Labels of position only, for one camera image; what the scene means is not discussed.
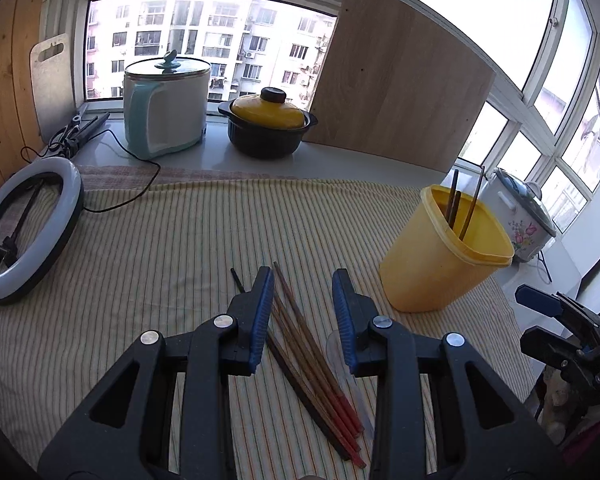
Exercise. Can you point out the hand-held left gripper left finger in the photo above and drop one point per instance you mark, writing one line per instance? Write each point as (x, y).
(262, 320)

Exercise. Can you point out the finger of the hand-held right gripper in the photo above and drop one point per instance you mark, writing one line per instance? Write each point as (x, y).
(535, 296)
(545, 345)

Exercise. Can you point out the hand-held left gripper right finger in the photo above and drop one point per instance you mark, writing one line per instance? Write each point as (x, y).
(342, 320)

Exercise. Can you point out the bundle of brown chopsticks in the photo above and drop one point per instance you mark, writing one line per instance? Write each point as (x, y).
(325, 380)

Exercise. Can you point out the pile of chopsticks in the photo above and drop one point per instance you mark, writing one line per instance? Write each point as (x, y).
(305, 395)

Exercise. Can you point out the yellow plastic container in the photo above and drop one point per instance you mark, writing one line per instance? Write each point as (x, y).
(430, 270)

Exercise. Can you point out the brown wooden chopstick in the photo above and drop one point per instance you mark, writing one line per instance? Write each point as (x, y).
(472, 205)

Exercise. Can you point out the black chopstick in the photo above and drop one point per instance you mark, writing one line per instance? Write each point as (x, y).
(452, 200)

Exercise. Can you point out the floral white rice cooker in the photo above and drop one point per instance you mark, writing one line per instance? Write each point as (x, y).
(522, 235)

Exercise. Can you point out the person's pink clothing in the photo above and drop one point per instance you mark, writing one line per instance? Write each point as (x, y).
(595, 435)

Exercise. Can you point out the clear plastic spoon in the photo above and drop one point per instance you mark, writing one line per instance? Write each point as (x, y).
(362, 405)

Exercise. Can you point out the striped table cloth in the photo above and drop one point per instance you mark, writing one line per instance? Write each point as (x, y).
(155, 270)

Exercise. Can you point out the black casserole pot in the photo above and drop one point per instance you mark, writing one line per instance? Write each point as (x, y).
(265, 142)

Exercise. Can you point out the yellow pot lid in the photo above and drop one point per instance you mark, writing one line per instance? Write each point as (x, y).
(265, 112)

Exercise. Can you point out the white teal electric pot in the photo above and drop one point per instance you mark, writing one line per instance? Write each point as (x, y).
(175, 115)

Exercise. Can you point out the light wooden board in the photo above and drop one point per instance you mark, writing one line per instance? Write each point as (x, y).
(395, 85)

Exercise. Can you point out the black folded tripod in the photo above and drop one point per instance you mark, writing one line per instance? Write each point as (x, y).
(87, 127)

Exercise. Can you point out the apartment buildings outside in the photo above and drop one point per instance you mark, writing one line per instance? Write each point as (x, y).
(230, 35)

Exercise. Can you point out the white cutting board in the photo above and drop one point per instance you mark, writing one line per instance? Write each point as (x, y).
(52, 95)

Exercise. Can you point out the orange wooden plank board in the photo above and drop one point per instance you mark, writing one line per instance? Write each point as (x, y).
(5, 85)

